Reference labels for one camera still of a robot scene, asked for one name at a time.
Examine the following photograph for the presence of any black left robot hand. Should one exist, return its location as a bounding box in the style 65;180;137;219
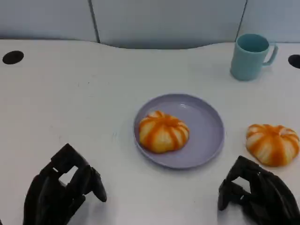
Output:
22;143;108;225

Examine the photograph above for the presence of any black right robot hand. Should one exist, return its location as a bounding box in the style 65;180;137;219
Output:
217;156;300;225

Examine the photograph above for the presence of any orange white toy bread roll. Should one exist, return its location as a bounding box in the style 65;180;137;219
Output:
138;110;190;155
245;123;300;167

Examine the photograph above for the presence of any lilac plate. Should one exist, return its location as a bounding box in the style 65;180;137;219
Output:
133;93;225;169

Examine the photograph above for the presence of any pale green mug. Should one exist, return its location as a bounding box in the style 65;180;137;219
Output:
230;33;278;81

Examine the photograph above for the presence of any grey partition panel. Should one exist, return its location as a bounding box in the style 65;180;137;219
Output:
238;0;300;44
0;0;99;43
89;0;248;50

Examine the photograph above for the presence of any black table cable grommet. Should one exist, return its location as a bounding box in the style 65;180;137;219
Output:
2;50;24;65
288;54;300;69

